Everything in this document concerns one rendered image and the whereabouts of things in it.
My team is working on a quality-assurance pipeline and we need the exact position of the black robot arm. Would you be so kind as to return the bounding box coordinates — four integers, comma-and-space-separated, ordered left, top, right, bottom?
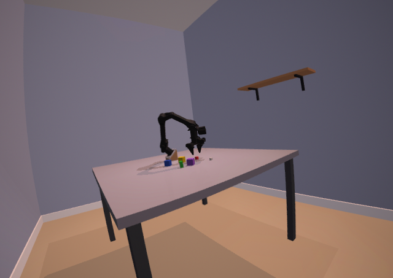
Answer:
158, 112, 206, 156

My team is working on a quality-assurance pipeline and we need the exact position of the purple block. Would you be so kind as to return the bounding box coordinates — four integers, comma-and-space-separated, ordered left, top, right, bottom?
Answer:
186, 158, 195, 166

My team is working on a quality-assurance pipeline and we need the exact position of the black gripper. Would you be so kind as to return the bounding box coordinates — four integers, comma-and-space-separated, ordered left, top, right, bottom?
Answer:
185, 135, 203, 155

